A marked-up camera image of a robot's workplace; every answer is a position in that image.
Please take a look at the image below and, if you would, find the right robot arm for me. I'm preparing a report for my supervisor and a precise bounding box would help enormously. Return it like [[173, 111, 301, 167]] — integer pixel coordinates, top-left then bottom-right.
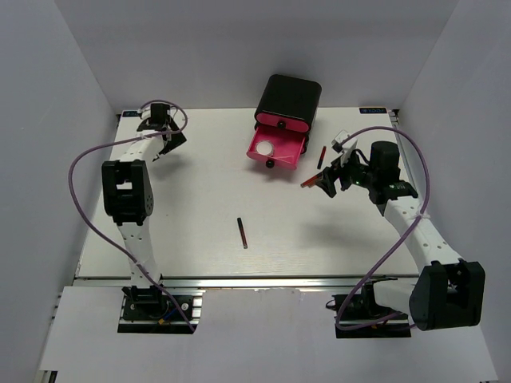
[[315, 141, 485, 331]]

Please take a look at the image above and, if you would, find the right blue table sticker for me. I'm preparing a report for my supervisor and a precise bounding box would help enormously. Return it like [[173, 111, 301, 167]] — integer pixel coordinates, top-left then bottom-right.
[[358, 107, 387, 114]]

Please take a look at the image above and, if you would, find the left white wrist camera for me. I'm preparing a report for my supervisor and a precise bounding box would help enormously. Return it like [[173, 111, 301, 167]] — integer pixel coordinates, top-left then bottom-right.
[[137, 105, 151, 120]]

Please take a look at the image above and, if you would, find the blue table sticker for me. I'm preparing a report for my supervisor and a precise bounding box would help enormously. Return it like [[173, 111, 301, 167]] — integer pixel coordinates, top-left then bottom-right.
[[358, 107, 387, 114], [121, 110, 141, 118]]

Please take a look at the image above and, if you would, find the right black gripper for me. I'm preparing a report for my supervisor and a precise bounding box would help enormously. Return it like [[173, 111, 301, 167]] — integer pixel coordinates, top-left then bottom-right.
[[314, 148, 378, 198]]

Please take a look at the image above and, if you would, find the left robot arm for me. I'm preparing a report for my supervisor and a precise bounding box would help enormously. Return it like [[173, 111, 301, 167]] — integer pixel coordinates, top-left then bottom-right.
[[101, 100, 188, 289]]

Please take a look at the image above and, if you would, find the dark red lip gloss tube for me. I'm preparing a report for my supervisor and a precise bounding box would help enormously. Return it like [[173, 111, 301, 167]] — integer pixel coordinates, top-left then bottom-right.
[[236, 217, 248, 249]]

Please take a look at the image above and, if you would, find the black drawer cabinet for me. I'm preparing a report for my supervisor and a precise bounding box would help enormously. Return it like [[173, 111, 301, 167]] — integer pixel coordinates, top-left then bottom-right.
[[255, 74, 322, 130]]

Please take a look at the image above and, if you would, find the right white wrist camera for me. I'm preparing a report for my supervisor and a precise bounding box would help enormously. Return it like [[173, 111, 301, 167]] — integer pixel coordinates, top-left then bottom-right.
[[331, 130, 358, 160]]

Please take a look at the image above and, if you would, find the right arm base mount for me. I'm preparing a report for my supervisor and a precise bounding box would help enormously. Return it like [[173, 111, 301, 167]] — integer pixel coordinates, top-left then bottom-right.
[[335, 294, 411, 339]]

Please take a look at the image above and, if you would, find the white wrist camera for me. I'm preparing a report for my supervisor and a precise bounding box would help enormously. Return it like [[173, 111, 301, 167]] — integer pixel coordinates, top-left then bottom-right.
[[331, 130, 358, 160], [137, 105, 151, 120]]

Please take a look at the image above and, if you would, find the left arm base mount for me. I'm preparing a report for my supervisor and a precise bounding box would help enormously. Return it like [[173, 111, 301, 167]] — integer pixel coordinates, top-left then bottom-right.
[[117, 286, 199, 334]]

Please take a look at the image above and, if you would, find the left blue table sticker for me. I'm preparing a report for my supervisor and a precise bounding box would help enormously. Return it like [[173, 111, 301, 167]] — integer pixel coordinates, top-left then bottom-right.
[[121, 110, 141, 118]]

